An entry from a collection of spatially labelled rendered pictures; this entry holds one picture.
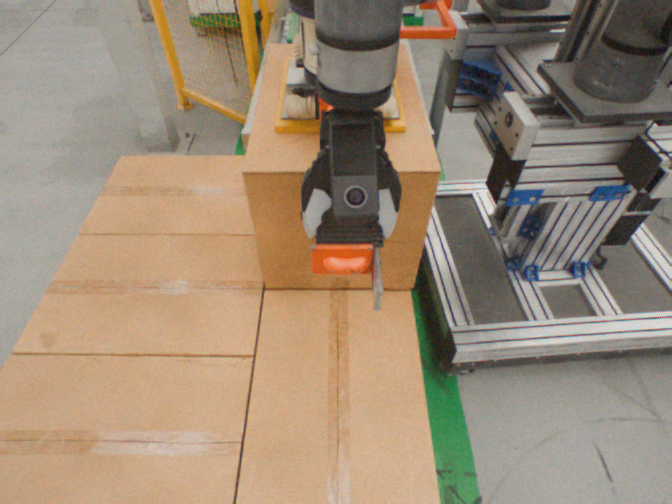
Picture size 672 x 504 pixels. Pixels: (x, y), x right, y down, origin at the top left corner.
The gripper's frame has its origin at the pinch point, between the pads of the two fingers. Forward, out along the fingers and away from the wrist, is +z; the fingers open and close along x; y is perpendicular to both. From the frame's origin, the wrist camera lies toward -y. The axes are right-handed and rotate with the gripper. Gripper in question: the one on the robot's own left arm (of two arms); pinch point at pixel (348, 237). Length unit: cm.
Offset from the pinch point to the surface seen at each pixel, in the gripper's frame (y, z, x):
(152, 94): 166, 69, 95
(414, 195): 30.1, 19.3, -15.2
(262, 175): 30.0, 13.9, 16.1
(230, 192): 70, 53, 36
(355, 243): -3.0, -2.1, -0.6
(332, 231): -1.1, -2.2, 2.1
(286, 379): 5, 53, 13
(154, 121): 166, 85, 99
